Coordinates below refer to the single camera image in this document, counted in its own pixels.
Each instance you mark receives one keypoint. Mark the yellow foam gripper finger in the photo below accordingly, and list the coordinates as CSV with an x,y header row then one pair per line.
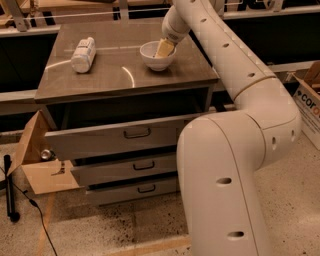
x,y
165,48

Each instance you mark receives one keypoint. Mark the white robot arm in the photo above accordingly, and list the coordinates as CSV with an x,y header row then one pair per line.
x,y
218,153

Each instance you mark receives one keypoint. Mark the white ceramic bowl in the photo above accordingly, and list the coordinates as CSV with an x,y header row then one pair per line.
x,y
149,58

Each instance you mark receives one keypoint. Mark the white plastic bottle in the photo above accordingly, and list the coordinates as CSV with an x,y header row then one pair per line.
x,y
83,56

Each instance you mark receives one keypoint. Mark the top grey drawer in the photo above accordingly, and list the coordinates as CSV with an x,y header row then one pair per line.
x,y
117,138

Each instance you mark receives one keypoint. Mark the grey drawer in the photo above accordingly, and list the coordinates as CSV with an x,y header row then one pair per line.
x,y
124,169
135,191
117,138

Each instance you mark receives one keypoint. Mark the grey drawer cabinet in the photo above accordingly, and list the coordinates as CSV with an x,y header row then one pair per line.
x,y
119,87

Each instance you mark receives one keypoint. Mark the white corona cardboard box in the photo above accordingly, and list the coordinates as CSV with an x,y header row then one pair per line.
x,y
307,98

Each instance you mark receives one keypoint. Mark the middle grey drawer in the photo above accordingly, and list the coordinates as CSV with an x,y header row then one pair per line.
x,y
124,169

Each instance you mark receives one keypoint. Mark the bottom grey drawer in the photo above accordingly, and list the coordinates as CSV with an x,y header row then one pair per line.
x,y
135,191

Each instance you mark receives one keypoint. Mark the metal can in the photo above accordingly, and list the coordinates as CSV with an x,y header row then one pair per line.
x,y
47,155

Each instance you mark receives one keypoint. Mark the brown cardboard box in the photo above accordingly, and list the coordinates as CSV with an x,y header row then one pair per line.
x,y
43,176

